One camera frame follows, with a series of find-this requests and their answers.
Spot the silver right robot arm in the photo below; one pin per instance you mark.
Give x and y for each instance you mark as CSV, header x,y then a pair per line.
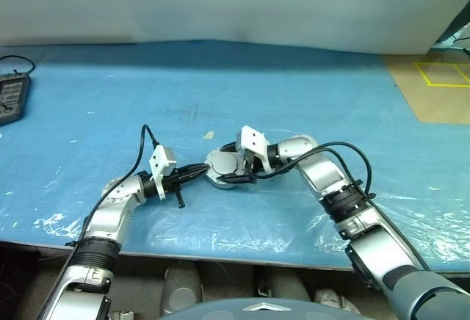
x,y
323,173

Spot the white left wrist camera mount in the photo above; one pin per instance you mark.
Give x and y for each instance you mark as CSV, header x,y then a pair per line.
x,y
158,173

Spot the white rounded shape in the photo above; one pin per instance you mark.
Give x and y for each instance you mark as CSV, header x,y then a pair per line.
x,y
334,301

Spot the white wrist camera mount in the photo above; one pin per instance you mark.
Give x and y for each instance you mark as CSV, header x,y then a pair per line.
x,y
158,173
253,140

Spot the grey rounded shape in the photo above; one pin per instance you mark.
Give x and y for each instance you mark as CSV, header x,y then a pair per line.
x,y
183,287
284,281

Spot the round silver metal object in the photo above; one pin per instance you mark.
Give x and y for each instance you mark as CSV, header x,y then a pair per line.
x,y
224,164

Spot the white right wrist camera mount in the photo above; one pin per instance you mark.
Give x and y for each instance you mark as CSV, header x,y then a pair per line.
x,y
253,140

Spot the brown cardboard sheet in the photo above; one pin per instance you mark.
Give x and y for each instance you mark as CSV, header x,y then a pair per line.
x,y
440,107

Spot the small white tape scrap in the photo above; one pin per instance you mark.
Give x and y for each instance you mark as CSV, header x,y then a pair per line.
x,y
208,136

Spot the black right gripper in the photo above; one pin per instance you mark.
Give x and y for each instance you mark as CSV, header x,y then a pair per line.
x,y
257,164

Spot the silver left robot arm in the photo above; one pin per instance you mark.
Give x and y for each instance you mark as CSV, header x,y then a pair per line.
x,y
110,217

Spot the dark grey slanted post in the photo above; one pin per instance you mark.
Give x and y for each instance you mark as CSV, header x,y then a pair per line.
x,y
460,15

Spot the black flat electronic device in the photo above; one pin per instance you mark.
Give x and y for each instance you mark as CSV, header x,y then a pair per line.
x,y
12,96

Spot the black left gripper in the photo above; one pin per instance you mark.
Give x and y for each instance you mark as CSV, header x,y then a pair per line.
x,y
170,186

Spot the grey robot torso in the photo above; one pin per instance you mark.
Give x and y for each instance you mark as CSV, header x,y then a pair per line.
x,y
220,310

